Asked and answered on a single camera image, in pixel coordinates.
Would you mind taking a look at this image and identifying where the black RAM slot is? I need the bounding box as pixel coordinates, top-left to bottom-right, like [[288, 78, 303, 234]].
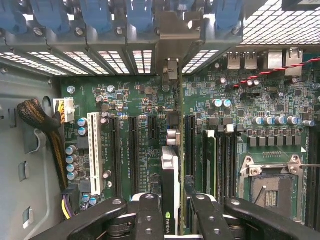
[[314, 127, 320, 226], [224, 124, 235, 201], [216, 129, 225, 203], [230, 129, 239, 198], [306, 127, 315, 226]]

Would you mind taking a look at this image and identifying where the long black expansion slot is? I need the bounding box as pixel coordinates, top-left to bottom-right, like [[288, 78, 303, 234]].
[[128, 115, 140, 194], [109, 115, 124, 199]]

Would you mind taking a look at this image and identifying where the CPU socket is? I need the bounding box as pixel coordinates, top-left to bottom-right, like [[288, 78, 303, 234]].
[[238, 153, 305, 216]]

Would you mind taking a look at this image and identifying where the white expansion slot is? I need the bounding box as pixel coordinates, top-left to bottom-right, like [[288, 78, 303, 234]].
[[86, 111, 105, 196]]

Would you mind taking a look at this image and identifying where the short black expansion slot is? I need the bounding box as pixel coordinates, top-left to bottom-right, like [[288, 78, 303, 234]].
[[148, 115, 159, 141]]

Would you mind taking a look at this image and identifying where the green motherboard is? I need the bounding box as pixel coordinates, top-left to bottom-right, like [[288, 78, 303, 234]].
[[59, 48, 320, 240]]

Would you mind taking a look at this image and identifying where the white power connector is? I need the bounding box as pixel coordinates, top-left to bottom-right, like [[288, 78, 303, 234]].
[[52, 97, 75, 125]]

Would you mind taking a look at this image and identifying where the open black PC case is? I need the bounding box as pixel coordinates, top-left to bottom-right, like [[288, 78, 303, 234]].
[[0, 0, 320, 240]]

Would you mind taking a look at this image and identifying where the blue slot clip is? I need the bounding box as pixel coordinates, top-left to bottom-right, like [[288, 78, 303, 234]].
[[126, 0, 156, 35], [214, 0, 245, 32], [31, 0, 70, 35], [0, 0, 28, 35], [79, 0, 113, 35]]

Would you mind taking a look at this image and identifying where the purple yellow wire bundle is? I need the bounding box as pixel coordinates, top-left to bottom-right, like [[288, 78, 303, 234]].
[[61, 184, 82, 221]]

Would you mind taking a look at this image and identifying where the black braided power cable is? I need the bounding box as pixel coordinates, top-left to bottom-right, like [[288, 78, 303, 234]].
[[16, 97, 70, 193]]

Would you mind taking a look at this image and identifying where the red black twisted wire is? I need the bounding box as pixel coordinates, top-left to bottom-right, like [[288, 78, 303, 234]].
[[233, 56, 320, 89]]

